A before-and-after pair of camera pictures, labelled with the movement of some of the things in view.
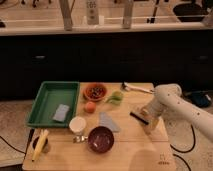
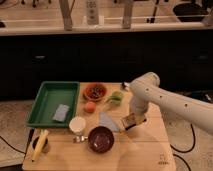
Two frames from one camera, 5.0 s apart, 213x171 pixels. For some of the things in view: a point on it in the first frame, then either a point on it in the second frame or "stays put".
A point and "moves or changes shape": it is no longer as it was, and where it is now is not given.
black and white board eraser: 139,117 moves or changes shape
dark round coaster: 46,146 stays put
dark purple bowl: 101,139 stays put
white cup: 77,124 stays put
